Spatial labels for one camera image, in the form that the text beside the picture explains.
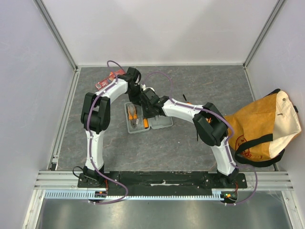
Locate orange handled large screwdriver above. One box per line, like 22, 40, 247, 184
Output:
143, 118, 149, 129

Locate orange pliers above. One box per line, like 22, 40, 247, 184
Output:
127, 104, 139, 129

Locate grey plastic tool case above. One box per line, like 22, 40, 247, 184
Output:
124, 102, 173, 134

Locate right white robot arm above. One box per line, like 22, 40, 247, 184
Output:
140, 94, 239, 188

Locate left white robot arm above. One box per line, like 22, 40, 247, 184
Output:
81, 74, 142, 187

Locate tan canvas tool bag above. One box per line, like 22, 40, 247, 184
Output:
225, 89, 302, 167

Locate orange red cardboard box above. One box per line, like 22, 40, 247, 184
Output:
95, 69, 125, 91

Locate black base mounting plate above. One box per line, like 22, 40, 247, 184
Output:
77, 170, 247, 197

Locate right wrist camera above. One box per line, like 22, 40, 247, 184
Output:
140, 84, 157, 101

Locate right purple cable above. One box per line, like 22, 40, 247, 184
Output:
142, 71, 258, 206

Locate grey slotted cable duct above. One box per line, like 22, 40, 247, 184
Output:
44, 189, 224, 199

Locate aluminium frame rail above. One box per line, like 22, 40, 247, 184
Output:
34, 171, 294, 191

